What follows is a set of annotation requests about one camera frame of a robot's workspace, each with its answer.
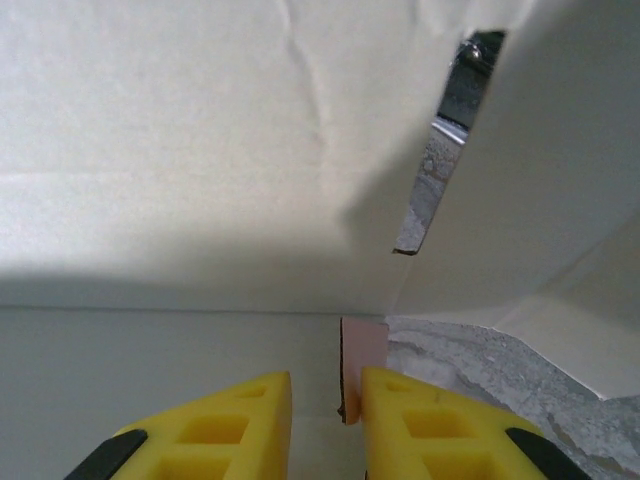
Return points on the black briefcase with chrome trim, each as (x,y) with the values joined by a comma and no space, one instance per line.
(465,75)

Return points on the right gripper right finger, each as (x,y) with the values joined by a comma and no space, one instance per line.
(440,430)

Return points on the pink paper box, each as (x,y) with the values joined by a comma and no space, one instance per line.
(200,175)

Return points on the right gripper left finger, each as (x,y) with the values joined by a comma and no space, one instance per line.
(215,435)

